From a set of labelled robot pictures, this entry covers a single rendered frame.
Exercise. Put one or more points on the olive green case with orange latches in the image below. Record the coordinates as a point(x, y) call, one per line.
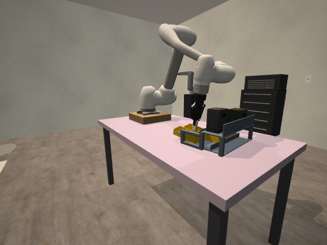
point(236, 113)

